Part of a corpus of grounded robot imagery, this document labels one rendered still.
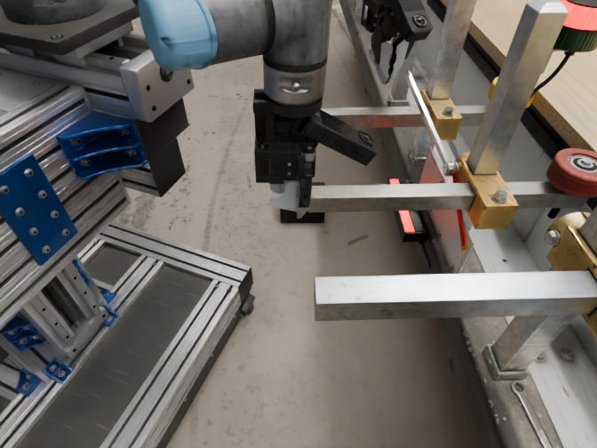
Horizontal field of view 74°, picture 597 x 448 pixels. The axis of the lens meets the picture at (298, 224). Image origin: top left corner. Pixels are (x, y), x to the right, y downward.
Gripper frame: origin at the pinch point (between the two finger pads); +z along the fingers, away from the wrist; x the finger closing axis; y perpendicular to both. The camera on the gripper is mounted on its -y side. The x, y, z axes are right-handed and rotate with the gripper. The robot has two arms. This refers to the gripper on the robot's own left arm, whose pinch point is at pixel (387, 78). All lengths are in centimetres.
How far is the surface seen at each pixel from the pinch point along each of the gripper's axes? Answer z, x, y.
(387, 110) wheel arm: 3.9, 2.3, -5.1
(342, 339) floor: 89, 6, -8
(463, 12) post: -13.3, -8.6, -6.6
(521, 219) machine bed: 24.4, -22.8, -26.1
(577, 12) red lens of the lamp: -21.3, -2.3, -31.1
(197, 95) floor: 89, 17, 184
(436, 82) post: -0.8, -7.2, -6.1
